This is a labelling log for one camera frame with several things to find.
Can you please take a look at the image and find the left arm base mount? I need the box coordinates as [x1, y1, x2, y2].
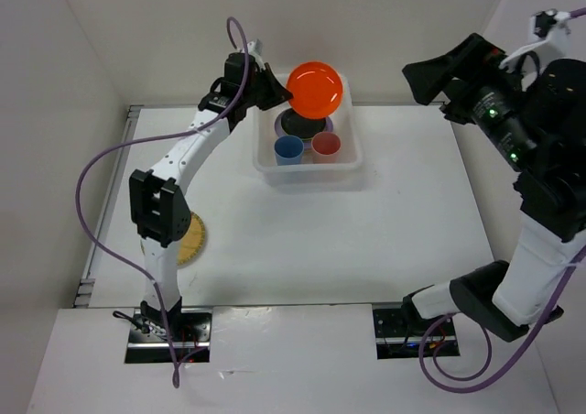
[112, 303, 213, 365]

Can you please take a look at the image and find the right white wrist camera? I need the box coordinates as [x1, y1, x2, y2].
[500, 9, 572, 73]

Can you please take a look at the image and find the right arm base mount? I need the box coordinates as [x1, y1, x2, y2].
[372, 303, 460, 360]

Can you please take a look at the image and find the pink plastic cup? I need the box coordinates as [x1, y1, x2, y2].
[311, 132, 342, 164]

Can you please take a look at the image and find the orange plastic plate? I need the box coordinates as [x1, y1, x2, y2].
[286, 61, 343, 120]

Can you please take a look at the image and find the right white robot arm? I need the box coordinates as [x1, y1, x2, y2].
[401, 34, 585, 342]

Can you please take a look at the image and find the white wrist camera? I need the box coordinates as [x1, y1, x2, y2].
[247, 38, 264, 63]
[500, 9, 572, 73]

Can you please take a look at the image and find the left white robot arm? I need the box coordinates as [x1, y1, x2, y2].
[129, 51, 292, 341]

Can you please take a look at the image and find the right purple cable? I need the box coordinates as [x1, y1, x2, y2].
[418, 6, 586, 395]

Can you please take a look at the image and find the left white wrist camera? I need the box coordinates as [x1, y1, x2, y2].
[247, 38, 264, 63]

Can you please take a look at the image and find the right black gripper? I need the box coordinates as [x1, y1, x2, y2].
[400, 30, 541, 171]

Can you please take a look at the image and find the blue plastic cup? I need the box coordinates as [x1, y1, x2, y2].
[274, 136, 305, 166]

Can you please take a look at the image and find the round bamboo tray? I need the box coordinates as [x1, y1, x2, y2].
[139, 212, 208, 267]

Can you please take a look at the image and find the clear plastic bin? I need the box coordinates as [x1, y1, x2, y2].
[249, 73, 364, 184]

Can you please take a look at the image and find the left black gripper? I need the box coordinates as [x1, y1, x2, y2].
[244, 64, 294, 112]

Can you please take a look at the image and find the black plastic plate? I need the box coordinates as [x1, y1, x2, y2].
[280, 108, 327, 140]

